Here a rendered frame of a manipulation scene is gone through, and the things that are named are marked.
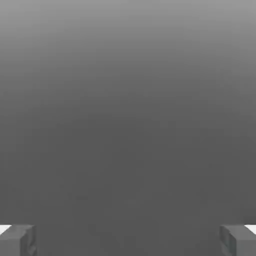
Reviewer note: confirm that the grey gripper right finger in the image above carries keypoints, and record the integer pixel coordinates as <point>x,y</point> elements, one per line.
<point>240,242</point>

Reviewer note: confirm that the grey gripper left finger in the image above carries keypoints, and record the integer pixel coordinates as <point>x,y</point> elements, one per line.
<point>14,242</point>

